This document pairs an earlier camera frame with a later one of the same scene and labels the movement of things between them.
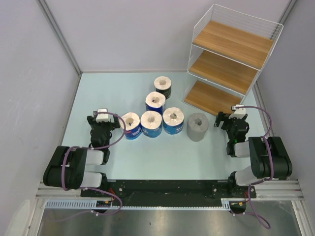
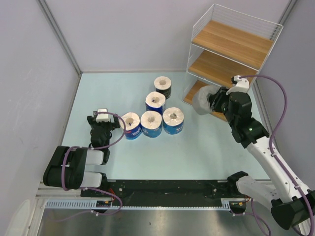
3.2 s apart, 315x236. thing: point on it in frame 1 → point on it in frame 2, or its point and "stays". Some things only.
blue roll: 151,122 stays
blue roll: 134,128 stays
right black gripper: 220,116 → 216,99
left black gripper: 92,121 stays
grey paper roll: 197,126 → 201,104
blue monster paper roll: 173,119 stays
